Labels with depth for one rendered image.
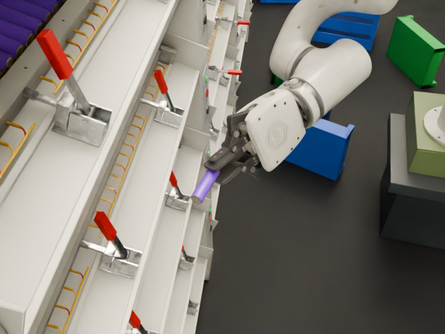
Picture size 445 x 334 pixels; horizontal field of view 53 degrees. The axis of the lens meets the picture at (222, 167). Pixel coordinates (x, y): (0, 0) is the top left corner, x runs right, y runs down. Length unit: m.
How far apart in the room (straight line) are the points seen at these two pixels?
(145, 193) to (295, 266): 0.87
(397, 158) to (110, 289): 1.02
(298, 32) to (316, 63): 0.07
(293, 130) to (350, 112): 1.27
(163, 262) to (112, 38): 0.41
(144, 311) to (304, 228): 0.86
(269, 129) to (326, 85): 0.12
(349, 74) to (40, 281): 0.59
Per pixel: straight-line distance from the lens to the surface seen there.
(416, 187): 1.32
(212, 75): 1.16
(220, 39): 1.34
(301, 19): 0.79
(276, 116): 0.69
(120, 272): 0.53
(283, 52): 0.80
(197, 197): 0.64
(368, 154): 1.80
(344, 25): 2.39
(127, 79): 0.46
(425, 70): 2.19
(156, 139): 0.68
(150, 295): 0.74
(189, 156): 0.94
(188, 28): 0.80
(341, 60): 0.77
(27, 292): 0.31
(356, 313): 1.36
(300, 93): 0.72
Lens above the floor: 1.16
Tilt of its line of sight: 45 degrees down
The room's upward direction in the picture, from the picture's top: straight up
